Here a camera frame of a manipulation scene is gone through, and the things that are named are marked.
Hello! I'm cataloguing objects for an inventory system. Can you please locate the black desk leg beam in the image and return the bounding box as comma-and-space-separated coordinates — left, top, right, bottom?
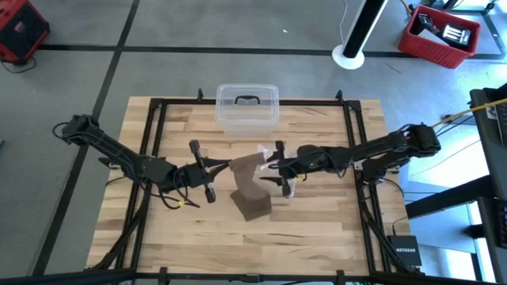
404, 175, 494, 220

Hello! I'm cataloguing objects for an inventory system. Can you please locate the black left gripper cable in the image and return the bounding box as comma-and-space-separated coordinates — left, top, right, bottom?
158, 185, 201, 210

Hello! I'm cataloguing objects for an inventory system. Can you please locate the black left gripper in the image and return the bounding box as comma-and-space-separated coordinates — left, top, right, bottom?
174, 139, 232, 203

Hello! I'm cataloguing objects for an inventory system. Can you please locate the clear plastic storage box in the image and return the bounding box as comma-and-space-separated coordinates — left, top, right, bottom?
215, 82, 280, 136

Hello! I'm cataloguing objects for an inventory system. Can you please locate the black desk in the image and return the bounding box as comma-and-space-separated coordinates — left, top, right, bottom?
469, 82, 507, 285

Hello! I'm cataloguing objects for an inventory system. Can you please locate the clear plastic bag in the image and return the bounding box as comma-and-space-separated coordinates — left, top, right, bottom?
255, 143, 297, 203

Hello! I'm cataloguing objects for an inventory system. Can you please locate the black white pillar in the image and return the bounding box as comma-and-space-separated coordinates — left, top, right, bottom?
331, 0, 389, 71

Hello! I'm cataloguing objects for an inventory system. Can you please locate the black device in crate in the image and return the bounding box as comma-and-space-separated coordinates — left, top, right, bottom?
416, 13, 440, 35

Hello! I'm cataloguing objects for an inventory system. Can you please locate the thin white cable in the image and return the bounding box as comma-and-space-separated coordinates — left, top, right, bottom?
338, 0, 349, 45

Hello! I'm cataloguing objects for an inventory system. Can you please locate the red black equipment case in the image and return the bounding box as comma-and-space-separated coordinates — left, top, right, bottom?
0, 0, 51, 66

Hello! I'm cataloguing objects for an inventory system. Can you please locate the black floor cable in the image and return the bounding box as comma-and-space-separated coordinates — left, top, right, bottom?
0, 56, 37, 74

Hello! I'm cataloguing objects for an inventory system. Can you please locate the black Netgear switch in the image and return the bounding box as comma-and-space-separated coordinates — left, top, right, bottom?
387, 234, 423, 268

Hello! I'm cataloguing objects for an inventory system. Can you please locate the red plastic crate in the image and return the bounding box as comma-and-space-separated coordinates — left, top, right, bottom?
398, 4, 482, 70

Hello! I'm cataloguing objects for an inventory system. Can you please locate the yellow cable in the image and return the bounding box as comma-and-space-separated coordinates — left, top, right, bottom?
431, 97, 507, 128

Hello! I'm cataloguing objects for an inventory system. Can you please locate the brown elastic bandage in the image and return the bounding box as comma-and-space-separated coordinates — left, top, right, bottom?
228, 152, 273, 222

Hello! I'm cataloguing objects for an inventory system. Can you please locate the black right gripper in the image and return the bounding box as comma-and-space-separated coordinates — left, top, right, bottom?
259, 140, 308, 199

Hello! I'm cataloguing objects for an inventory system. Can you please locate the black metal table frame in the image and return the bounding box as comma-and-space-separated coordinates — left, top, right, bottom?
85, 89, 423, 278

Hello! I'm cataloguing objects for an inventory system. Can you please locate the black aluminium crossbar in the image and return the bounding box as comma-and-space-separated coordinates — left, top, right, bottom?
0, 268, 507, 285

